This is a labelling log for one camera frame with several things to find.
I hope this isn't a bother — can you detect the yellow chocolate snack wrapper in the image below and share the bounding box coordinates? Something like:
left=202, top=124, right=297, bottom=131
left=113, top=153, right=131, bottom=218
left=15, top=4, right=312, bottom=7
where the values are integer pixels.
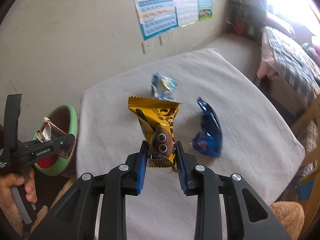
left=127, top=96, right=180, bottom=168

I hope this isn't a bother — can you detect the pink carton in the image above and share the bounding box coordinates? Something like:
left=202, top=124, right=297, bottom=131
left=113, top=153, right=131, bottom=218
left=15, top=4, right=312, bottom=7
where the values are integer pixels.
left=36, top=116, right=67, bottom=142

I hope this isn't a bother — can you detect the green rimmed red trash bin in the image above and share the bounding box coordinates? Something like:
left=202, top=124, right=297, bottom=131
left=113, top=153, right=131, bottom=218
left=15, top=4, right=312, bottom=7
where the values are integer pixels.
left=33, top=105, right=78, bottom=177

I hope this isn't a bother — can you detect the brown plush teddy bear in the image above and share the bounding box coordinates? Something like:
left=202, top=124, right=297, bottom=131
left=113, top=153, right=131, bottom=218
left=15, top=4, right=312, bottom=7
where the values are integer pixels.
left=270, top=201, right=305, bottom=240

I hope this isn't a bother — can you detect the dark blue snack bag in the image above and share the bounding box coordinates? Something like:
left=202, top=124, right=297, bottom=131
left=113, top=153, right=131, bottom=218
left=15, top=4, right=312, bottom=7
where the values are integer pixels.
left=191, top=98, right=223, bottom=158

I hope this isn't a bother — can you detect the white fabric table cover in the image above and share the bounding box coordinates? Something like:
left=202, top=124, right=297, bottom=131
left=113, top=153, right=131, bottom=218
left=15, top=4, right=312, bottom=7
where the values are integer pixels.
left=75, top=48, right=306, bottom=240

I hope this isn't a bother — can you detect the bed with checkered blanket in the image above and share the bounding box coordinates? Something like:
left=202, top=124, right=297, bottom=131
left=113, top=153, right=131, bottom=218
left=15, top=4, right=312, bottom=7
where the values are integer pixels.
left=257, top=12, right=319, bottom=115

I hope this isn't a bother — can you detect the light blue snack wrapper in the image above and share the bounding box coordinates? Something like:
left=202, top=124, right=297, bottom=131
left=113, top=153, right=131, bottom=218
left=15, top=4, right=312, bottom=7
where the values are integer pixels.
left=151, top=72, right=177, bottom=102

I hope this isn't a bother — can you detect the dark bedside shelf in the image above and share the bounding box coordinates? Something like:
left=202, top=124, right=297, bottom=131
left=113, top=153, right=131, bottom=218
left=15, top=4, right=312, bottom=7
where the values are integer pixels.
left=226, top=0, right=266, bottom=44

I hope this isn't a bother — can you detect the wooden chair frame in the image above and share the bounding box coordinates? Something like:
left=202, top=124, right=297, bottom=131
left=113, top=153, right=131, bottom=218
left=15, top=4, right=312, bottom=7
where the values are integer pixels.
left=290, top=97, right=320, bottom=181

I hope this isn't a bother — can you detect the white wall switch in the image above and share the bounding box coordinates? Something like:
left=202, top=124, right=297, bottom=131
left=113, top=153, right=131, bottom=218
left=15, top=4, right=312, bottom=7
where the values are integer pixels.
left=142, top=39, right=154, bottom=54

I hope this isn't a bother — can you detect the white wall socket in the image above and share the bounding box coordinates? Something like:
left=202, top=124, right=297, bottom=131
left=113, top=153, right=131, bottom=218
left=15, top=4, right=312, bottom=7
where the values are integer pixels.
left=159, top=31, right=174, bottom=46

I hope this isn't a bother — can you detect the blue educational wall poster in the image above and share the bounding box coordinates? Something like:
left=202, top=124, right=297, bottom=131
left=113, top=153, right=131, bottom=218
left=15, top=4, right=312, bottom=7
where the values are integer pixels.
left=134, top=0, right=178, bottom=40

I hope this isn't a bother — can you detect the white wall chart poster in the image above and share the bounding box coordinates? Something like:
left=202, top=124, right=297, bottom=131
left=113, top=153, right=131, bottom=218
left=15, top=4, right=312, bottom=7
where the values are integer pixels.
left=175, top=0, right=199, bottom=27

